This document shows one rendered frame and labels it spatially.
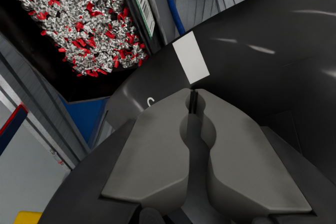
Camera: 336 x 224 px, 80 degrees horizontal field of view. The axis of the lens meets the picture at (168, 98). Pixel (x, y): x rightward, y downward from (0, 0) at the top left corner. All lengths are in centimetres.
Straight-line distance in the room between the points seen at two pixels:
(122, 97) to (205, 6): 94
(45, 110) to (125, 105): 32
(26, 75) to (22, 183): 87
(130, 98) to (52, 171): 106
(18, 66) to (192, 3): 84
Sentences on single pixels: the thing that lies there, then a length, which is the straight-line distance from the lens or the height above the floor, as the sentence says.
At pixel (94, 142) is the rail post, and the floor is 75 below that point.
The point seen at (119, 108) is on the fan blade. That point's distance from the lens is 20.
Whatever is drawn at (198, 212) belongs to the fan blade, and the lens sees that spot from 20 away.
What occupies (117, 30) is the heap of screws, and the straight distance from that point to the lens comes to 28.
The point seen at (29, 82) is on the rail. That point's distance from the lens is 45.
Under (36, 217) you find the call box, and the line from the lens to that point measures 59.
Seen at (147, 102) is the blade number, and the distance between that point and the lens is 17.
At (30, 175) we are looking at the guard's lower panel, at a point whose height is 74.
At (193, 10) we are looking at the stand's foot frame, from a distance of 110.
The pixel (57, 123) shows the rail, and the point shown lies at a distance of 53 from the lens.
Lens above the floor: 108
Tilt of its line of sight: 42 degrees down
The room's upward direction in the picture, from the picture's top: 175 degrees counter-clockwise
